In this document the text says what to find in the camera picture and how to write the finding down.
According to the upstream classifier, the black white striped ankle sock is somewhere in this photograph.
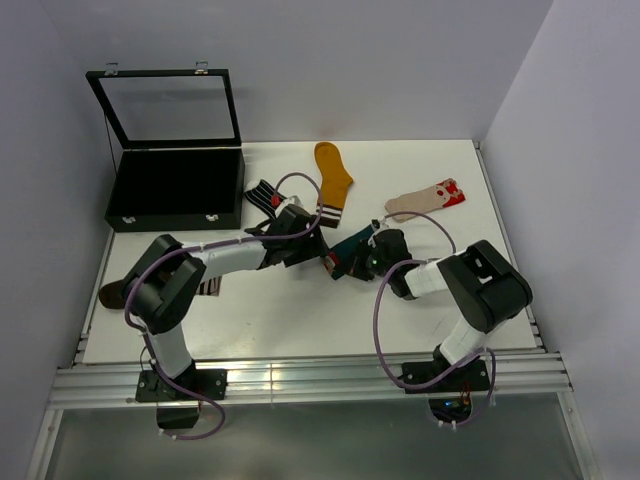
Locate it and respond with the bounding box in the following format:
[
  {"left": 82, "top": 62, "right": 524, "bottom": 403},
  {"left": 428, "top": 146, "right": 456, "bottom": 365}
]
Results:
[{"left": 243, "top": 179, "right": 302, "bottom": 219}]

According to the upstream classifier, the black glass-lid display box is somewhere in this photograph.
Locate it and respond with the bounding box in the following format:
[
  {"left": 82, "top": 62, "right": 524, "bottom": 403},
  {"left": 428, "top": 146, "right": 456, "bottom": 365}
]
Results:
[{"left": 85, "top": 62, "right": 245, "bottom": 233}]

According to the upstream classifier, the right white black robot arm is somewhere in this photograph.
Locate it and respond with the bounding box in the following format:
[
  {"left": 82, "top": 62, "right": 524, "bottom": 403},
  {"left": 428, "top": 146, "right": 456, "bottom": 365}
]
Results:
[{"left": 354, "top": 229, "right": 533, "bottom": 393}]

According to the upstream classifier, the beige red reindeer sock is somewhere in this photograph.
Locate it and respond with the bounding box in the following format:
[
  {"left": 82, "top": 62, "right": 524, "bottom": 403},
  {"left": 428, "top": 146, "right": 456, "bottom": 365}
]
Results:
[{"left": 384, "top": 178, "right": 466, "bottom": 223}]

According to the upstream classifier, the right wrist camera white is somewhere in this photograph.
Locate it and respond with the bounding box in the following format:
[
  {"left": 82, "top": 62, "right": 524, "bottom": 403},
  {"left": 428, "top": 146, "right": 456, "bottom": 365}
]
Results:
[{"left": 371, "top": 218, "right": 389, "bottom": 236}]

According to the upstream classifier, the brown pink striped sock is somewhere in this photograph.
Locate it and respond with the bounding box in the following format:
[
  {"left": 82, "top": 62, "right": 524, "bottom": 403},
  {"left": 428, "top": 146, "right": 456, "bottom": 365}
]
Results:
[{"left": 98, "top": 276, "right": 223, "bottom": 311}]

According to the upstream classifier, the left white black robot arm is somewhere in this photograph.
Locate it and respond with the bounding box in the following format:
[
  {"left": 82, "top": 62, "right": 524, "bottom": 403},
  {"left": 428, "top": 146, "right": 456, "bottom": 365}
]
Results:
[{"left": 122, "top": 204, "right": 326, "bottom": 401}]

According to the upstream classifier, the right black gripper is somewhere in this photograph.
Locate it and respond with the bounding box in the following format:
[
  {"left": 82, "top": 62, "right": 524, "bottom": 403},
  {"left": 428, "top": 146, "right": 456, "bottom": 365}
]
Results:
[{"left": 337, "top": 238, "right": 394, "bottom": 282}]

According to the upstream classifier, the mustard yellow striped sock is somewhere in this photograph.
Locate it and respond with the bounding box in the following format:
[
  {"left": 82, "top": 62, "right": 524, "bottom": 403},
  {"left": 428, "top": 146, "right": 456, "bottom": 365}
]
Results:
[{"left": 314, "top": 142, "right": 354, "bottom": 228}]

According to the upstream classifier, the aluminium mounting rail frame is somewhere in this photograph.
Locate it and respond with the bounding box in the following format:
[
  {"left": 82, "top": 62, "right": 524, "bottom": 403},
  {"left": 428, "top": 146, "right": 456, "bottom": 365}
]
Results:
[{"left": 27, "top": 140, "right": 601, "bottom": 479}]

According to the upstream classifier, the teal sock with red heel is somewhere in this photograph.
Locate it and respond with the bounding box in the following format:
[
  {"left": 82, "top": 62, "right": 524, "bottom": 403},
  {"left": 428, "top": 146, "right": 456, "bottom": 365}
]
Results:
[{"left": 323, "top": 225, "right": 374, "bottom": 280}]

